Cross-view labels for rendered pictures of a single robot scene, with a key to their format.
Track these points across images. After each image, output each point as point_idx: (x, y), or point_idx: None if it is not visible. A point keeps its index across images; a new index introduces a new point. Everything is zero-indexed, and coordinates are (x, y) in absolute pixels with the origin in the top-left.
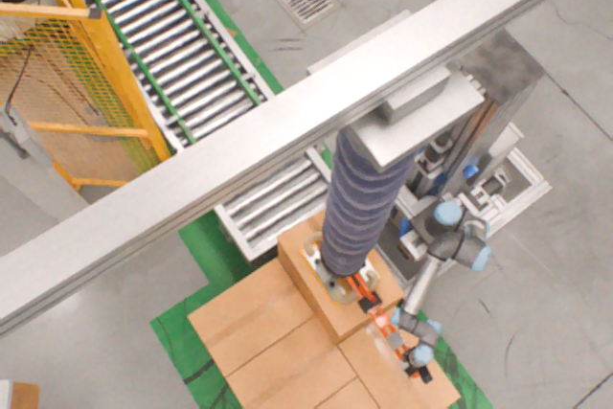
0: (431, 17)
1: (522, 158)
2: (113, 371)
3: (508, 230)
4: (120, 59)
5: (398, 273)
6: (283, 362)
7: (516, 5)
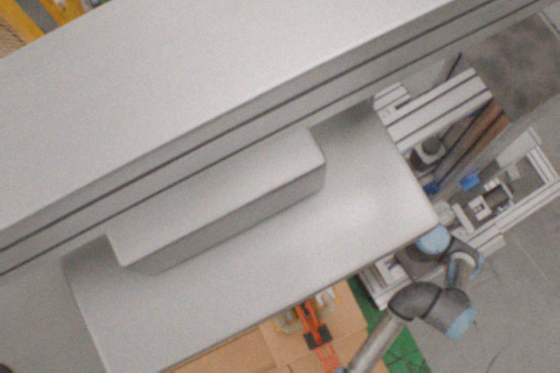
0: None
1: (538, 151)
2: (61, 336)
3: (511, 231)
4: (8, 11)
5: (377, 276)
6: (221, 372)
7: None
